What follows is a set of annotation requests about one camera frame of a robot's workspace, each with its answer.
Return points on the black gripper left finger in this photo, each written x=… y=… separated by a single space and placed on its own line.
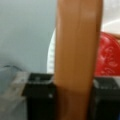
x=39 y=92

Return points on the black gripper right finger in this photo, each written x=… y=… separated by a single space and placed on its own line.
x=105 y=99

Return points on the red tomato slice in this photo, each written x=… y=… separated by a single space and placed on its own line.
x=108 y=60

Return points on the white round plate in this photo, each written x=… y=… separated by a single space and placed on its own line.
x=111 y=26

